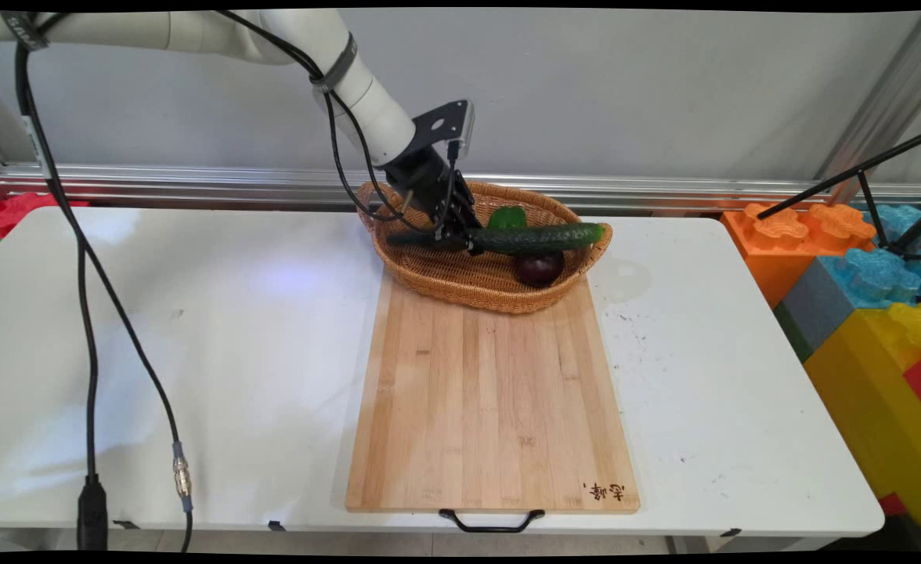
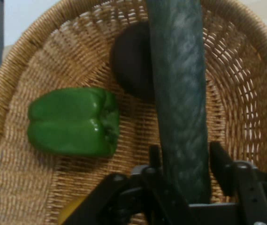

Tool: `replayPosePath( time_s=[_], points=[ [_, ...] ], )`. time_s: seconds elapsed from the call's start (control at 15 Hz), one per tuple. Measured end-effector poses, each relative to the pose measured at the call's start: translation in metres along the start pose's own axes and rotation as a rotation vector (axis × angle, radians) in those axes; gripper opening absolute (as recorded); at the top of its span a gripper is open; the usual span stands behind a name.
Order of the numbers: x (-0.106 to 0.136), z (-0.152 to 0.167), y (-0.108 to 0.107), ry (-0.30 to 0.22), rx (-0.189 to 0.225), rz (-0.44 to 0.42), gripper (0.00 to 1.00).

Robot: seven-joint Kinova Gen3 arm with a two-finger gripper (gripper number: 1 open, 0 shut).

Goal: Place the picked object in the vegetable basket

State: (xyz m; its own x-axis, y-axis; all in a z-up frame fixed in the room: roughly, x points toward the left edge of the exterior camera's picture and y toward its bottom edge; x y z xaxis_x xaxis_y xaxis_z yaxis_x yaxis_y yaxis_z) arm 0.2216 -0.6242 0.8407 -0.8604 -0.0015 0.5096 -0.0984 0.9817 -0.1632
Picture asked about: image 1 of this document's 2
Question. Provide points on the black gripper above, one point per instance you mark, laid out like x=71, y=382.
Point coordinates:
x=423, y=178

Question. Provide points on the long green cucumber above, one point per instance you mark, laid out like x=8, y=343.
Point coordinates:
x=539, y=237

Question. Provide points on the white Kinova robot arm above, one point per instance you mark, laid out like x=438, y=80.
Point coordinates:
x=194, y=31

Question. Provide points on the green bell pepper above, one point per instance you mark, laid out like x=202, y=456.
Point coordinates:
x=507, y=218

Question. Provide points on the woven wicker basket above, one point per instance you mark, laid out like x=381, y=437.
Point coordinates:
x=468, y=286

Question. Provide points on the dark purple onion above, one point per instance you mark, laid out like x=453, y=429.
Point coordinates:
x=539, y=269

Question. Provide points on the bamboo cutting board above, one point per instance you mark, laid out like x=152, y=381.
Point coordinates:
x=492, y=407

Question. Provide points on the orange foam building block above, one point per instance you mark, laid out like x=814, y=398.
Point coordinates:
x=774, y=243

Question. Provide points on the black table edge clip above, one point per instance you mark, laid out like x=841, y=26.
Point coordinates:
x=125, y=524
x=276, y=526
x=730, y=533

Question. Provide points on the grey foam building block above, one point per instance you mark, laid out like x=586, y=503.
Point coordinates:
x=817, y=305

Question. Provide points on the black tripod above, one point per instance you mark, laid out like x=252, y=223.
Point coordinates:
x=868, y=166

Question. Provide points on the blue foam building block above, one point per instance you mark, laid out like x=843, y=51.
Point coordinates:
x=875, y=274

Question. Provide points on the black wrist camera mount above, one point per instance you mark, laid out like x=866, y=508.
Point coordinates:
x=445, y=121

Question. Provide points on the aluminium frame rail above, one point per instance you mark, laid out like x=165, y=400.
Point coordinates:
x=194, y=184

